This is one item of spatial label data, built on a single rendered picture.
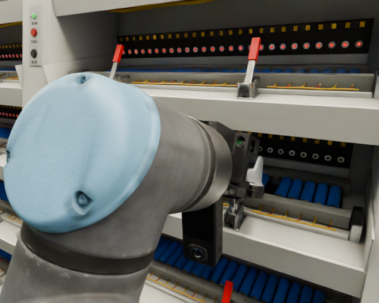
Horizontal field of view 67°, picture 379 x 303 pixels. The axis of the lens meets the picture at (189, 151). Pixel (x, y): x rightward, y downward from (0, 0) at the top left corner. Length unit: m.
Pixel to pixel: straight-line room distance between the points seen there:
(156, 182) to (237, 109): 0.27
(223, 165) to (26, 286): 0.16
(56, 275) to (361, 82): 0.42
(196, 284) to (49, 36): 0.58
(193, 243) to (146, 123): 0.24
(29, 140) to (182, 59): 0.52
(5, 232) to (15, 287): 0.73
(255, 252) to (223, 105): 0.22
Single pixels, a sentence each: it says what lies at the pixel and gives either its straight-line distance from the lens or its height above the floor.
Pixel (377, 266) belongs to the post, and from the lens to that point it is 0.43.
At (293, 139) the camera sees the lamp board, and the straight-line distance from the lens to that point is 0.56.
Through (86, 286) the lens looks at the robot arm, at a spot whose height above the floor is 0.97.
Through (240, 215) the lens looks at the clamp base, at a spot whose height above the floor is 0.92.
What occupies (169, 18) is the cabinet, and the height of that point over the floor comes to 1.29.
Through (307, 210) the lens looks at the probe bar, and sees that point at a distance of 0.47.
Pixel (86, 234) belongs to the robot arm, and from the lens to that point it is 0.17.
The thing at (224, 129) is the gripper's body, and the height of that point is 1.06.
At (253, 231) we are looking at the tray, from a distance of 0.45.
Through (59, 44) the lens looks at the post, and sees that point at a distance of 0.71.
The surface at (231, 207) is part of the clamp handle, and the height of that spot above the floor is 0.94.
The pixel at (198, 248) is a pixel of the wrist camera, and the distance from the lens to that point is 0.37.
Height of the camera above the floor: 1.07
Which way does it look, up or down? 8 degrees down
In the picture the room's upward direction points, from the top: 5 degrees clockwise
